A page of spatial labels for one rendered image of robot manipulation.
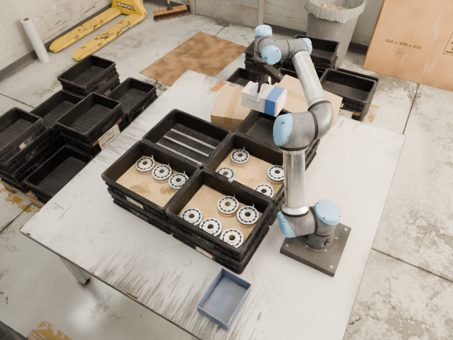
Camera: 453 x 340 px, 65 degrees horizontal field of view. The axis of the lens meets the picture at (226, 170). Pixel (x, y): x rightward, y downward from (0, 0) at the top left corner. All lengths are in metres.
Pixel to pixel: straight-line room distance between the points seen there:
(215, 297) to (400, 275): 1.43
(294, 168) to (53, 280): 1.87
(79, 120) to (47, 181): 0.51
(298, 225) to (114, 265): 0.87
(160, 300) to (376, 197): 1.21
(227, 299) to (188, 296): 0.17
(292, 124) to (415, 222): 1.78
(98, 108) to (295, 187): 1.92
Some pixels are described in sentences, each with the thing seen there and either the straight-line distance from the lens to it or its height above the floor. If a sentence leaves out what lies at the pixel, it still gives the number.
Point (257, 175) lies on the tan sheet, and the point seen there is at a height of 0.83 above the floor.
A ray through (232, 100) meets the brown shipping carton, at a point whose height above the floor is 0.86.
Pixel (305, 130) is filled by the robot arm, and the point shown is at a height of 1.32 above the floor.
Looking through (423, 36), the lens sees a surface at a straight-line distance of 4.15.
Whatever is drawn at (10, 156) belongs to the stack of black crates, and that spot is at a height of 0.50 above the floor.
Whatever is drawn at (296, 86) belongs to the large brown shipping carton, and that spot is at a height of 0.90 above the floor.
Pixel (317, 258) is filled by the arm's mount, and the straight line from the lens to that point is 1.70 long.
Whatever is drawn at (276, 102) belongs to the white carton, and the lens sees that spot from 1.77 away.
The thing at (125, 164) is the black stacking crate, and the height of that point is 0.87.
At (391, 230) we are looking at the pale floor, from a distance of 2.83.
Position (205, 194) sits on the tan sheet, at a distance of 1.75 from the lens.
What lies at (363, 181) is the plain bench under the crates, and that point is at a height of 0.70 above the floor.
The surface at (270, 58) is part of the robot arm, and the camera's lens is 1.57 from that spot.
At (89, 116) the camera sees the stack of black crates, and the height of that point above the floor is 0.49.
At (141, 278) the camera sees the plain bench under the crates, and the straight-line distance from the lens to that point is 1.72.
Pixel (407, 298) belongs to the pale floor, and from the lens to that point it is 2.61.
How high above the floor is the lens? 2.23
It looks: 49 degrees down
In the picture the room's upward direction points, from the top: 2 degrees counter-clockwise
